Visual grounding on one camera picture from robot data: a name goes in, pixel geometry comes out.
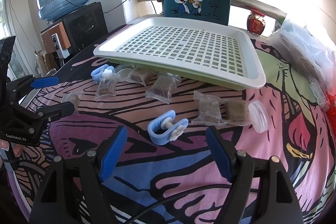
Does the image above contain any brown snack five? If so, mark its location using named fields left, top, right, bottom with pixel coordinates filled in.
left=224, top=100, right=251, bottom=126

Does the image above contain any brown snack four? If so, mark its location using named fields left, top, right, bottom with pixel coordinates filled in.
left=191, top=90, right=227, bottom=126

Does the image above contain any blue clip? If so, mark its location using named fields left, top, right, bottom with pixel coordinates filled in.
left=147, top=110, right=189, bottom=145
left=91, top=64, right=115, bottom=84

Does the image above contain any brown snack one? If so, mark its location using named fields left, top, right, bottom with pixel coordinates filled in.
left=95, top=75, right=120, bottom=101

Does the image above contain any brown snack three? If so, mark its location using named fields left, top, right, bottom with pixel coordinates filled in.
left=145, top=73, right=181, bottom=104

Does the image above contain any brown snack six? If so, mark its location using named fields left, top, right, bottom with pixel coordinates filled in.
left=62, top=92, right=84, bottom=114

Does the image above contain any brown snack two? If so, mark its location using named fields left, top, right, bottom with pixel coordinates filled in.
left=126, top=67, right=156, bottom=86

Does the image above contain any person's left hand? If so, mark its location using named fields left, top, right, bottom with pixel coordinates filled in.
left=0, top=140, right=24, bottom=157

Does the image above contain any wooden speaker box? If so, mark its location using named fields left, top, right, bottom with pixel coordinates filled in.
left=41, top=21, right=71, bottom=59

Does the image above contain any cartoon print blanket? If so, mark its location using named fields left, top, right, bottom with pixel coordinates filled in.
left=7, top=40, right=335, bottom=223

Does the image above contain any black water dispenser cabinet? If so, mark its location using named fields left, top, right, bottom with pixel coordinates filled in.
left=41, top=2, right=108, bottom=55

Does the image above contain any white perforated plastic tray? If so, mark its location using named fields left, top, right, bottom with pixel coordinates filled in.
left=93, top=17, right=266, bottom=90

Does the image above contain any red plastic bag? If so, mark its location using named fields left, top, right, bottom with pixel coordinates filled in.
left=326, top=93, right=336, bottom=136

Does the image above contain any red jar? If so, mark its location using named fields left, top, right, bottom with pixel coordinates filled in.
left=247, top=9, right=265, bottom=35

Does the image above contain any clear plastic bag pile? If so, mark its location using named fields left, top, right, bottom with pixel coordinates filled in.
left=266, top=20, right=335, bottom=95

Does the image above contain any metal pipe rail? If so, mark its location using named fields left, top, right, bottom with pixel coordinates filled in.
left=137, top=0, right=287, bottom=22

